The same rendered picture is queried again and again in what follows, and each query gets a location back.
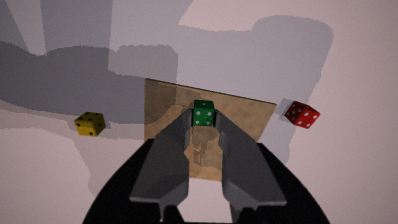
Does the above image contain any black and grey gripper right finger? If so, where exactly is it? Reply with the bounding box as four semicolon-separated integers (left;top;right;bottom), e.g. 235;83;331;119
213;109;330;224

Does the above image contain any dark red die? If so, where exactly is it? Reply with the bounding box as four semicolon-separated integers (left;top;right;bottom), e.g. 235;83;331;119
285;101;320;129

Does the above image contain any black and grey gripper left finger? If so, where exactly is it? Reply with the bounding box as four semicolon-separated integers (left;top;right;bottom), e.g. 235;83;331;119
82;108;194;224

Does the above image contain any yellow die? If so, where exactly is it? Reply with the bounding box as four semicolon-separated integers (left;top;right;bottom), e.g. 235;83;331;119
74;112;106;137

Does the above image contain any tan mat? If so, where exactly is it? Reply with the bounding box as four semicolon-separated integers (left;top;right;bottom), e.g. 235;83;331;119
144;78;277;182

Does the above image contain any green die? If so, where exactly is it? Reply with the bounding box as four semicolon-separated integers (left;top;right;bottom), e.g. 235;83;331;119
193;100;215;127

